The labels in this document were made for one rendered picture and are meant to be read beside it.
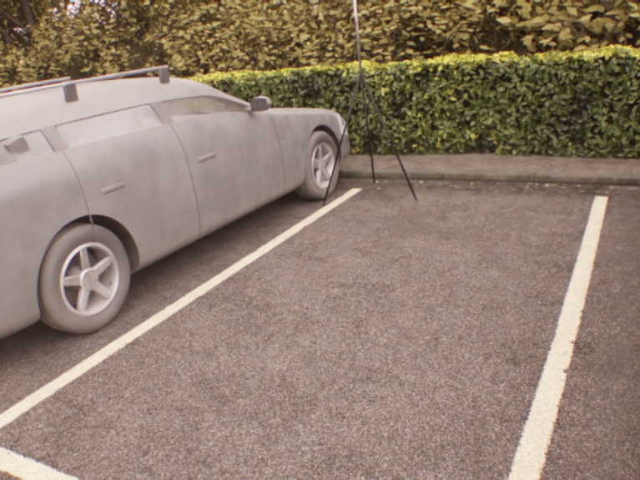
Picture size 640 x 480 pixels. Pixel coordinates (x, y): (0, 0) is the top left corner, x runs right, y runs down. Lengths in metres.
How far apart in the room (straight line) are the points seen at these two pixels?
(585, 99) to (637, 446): 4.53
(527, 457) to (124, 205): 2.70
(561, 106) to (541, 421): 4.52
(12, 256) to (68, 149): 0.74
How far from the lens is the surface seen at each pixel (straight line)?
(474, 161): 6.67
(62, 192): 3.68
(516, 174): 6.18
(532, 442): 2.57
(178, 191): 4.27
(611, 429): 2.69
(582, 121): 6.65
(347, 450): 2.55
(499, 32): 8.69
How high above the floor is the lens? 1.57
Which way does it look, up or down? 19 degrees down
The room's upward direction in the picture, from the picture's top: 6 degrees counter-clockwise
